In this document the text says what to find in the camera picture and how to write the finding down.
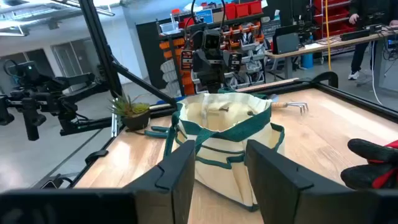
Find wooden workbench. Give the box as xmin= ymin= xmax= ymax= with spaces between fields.
xmin=266 ymin=27 xmax=398 ymax=80

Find black red gardening glove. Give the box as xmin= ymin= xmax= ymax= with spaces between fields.
xmin=340 ymin=138 xmax=398 ymax=190

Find clear plastic box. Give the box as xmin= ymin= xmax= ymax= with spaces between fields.
xmin=159 ymin=21 xmax=180 ymax=35

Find cream green gardening bag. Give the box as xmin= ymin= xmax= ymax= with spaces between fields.
xmin=163 ymin=88 xmax=285 ymax=212

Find green handled pruning shears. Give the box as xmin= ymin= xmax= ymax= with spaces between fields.
xmin=126 ymin=125 xmax=171 ymax=139

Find black aluminium table frame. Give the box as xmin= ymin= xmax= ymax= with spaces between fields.
xmin=30 ymin=0 xmax=398 ymax=190

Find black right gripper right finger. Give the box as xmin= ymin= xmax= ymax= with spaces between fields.
xmin=245 ymin=139 xmax=346 ymax=224

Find black table edge clamp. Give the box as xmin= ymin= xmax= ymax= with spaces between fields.
xmin=85 ymin=149 xmax=109 ymax=165
xmin=40 ymin=174 xmax=74 ymax=189

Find white cable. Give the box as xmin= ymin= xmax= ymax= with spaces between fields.
xmin=369 ymin=40 xmax=385 ymax=106

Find dark grey laptop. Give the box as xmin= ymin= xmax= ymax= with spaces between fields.
xmin=272 ymin=24 xmax=301 ymax=55

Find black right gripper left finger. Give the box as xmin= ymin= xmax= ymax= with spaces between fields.
xmin=124 ymin=139 xmax=196 ymax=224

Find black arched frame bracket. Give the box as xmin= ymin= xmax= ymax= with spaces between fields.
xmin=310 ymin=71 xmax=339 ymax=90

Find blue sign box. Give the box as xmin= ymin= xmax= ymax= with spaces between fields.
xmin=195 ymin=9 xmax=214 ymax=24

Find wooden handled hand rake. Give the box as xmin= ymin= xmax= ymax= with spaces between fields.
xmin=271 ymin=101 xmax=310 ymax=115

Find potted succulent plant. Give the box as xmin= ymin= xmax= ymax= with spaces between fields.
xmin=108 ymin=95 xmax=152 ymax=131

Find storage shelf with parts bins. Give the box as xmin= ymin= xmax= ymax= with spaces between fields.
xmin=136 ymin=0 xmax=268 ymax=96

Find long black bench device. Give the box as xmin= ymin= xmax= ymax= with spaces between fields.
xmin=340 ymin=24 xmax=383 ymax=42

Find person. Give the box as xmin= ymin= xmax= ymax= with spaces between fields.
xmin=347 ymin=0 xmax=398 ymax=81

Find red storage bin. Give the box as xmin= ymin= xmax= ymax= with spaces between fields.
xmin=235 ymin=2 xmax=249 ymax=19
xmin=224 ymin=2 xmax=237 ymax=20
xmin=248 ymin=1 xmax=264 ymax=16

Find blue barrel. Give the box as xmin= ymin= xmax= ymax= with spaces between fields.
xmin=300 ymin=52 xmax=314 ymax=70

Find red storage rack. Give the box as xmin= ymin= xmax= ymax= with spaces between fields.
xmin=312 ymin=0 xmax=357 ymax=40

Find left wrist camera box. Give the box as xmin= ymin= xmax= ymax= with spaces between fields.
xmin=201 ymin=29 xmax=222 ymax=50

